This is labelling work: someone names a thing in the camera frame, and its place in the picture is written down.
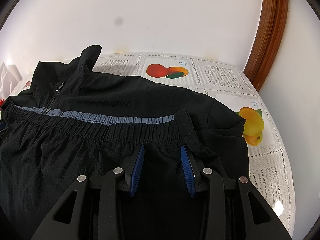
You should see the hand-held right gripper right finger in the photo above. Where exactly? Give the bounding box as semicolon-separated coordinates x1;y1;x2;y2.
180;145;293;240

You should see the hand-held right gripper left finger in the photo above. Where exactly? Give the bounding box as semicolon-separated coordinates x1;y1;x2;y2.
30;144;145;240

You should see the black white blue jacket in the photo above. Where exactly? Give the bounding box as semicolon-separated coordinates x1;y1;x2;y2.
0;44;250;240

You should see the white plastic bag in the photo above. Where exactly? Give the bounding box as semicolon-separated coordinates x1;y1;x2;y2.
0;62;22;98

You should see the brown wooden frame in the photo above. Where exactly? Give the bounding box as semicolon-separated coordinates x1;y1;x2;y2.
242;0;289;92

